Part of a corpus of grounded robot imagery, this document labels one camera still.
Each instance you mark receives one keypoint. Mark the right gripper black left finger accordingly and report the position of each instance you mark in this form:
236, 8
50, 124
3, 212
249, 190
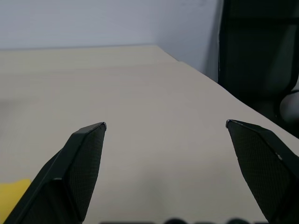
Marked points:
70, 177

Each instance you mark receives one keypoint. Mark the small yellow object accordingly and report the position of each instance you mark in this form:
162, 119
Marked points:
11, 196

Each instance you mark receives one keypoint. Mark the black office chair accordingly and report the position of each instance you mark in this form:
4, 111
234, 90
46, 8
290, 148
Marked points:
252, 58

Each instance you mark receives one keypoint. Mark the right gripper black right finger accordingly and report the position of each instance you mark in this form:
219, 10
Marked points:
268, 177

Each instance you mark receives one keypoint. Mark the pale grey rounded object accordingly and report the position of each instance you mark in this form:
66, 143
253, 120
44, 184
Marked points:
290, 107

